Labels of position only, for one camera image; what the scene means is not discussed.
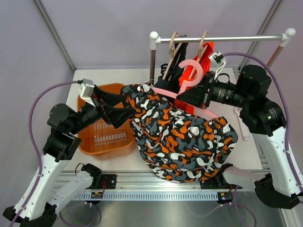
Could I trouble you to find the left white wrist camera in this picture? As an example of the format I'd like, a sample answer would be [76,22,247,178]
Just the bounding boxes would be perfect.
[79,79,95,107]

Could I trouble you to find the orange plastic basket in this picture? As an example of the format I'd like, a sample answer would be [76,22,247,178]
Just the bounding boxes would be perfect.
[76,96,134,159]

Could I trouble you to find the dark navy shorts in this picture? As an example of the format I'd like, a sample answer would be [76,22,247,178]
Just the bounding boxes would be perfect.
[154,43,188,93]

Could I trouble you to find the beige hanger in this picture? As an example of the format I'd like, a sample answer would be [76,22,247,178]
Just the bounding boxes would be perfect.
[197,31,208,61]
[162,32,182,80]

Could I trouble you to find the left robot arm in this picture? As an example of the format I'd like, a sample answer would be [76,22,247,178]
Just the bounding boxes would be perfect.
[3,81,135,227]

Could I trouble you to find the camouflage patterned shorts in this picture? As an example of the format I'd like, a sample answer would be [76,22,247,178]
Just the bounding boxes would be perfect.
[120,84,238,183]

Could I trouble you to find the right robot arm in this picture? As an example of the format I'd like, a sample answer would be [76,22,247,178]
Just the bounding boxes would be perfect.
[177,65,302,210]

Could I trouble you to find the pink plastic hanger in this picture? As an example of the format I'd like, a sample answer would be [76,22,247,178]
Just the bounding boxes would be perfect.
[151,60,218,118]

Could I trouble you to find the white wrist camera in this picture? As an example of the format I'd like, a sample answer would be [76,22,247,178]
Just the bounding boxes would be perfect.
[79,79,95,107]
[208,52,226,80]

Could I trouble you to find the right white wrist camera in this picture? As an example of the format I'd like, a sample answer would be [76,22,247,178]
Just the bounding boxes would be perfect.
[208,52,226,80]

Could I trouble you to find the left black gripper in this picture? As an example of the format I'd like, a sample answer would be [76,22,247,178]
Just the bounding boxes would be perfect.
[69,85,136,135]

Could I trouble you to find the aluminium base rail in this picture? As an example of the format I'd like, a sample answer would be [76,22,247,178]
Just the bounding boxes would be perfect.
[30,170,289,201]

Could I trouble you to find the metal clothes rack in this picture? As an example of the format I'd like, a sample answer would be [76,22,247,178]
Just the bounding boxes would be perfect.
[149,28,297,141]

